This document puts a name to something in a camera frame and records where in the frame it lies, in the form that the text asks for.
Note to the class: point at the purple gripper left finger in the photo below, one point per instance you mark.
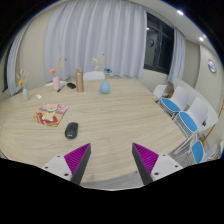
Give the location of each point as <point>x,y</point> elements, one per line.
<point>71,166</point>

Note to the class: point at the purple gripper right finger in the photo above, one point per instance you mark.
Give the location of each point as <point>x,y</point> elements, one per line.
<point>152,166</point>

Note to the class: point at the black computer mouse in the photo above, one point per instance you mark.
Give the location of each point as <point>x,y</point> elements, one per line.
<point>71,130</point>

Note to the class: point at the colourful mouse pad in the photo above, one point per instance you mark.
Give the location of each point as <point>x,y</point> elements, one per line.
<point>50,114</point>

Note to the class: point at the white chair blue seat near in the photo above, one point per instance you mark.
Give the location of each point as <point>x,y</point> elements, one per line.
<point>200,155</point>

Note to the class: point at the white chair blue seat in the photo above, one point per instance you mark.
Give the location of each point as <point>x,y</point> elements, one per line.
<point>198,117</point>
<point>176,103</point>
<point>200,155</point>

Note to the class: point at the white chair blue seat middle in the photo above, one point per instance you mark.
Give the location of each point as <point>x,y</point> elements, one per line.
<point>198,117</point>

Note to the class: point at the white chair blue seat far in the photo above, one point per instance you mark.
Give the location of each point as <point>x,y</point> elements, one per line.
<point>176,103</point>

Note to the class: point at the white chair at table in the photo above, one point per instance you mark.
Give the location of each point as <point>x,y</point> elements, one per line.
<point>159,90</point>

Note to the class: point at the small white card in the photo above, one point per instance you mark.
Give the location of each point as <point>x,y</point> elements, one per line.
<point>38,96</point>

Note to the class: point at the black marker pen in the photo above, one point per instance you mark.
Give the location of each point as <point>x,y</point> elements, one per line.
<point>60,88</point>

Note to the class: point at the black remote control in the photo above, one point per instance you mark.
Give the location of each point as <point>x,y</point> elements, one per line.
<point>71,85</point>

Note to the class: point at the pink vase with flowers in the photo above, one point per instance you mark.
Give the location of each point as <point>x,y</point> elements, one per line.
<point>54,73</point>

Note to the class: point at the white chair behind table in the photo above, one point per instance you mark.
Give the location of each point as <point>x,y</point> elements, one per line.
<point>94,75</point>

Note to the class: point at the copper thermos bottle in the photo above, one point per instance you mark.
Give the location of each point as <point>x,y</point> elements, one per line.
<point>79,80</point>

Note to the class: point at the green vase with flowers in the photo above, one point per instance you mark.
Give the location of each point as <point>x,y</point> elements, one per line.
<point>22,80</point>

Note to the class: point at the white curtain left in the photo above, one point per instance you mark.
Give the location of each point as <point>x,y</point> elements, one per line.
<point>11,62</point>

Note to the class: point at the white curtain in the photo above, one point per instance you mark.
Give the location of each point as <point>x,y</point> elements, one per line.
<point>11,62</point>
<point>83,31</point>
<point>178,56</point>

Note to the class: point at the white curtain right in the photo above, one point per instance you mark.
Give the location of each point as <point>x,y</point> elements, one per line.
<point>178,56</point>

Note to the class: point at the dark window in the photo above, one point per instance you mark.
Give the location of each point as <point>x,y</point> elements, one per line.
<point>159,45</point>

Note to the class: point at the white curtain centre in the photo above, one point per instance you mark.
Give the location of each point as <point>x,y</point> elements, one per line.
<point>83,31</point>

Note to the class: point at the round wall clock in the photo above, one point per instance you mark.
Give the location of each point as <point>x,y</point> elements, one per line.
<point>211,66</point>

